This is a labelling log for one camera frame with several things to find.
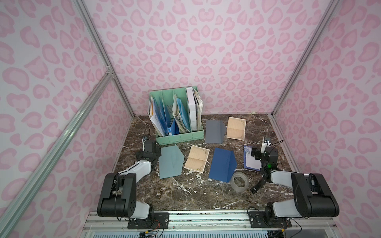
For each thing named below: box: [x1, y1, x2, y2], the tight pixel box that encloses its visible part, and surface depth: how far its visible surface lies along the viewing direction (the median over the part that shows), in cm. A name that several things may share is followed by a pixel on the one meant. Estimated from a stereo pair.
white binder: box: [186, 87, 197, 131], surface depth 100 cm
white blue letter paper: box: [243, 145, 262, 172], surface depth 94 cm
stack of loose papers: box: [192, 88, 204, 131], surface depth 95 cm
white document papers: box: [147, 95, 168, 137], surface depth 97 cm
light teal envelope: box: [158, 145, 185, 179], surface depth 97 cm
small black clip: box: [251, 174, 266, 194], surface depth 85 cm
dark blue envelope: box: [208, 147, 237, 183], surface depth 95 cm
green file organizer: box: [147, 85, 205, 146], surface depth 100 cm
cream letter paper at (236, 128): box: [226, 116, 247, 141], surface depth 112 cm
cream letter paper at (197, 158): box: [184, 144, 210, 174], surface depth 97 cm
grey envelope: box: [205, 119, 227, 144], surface depth 111 cm
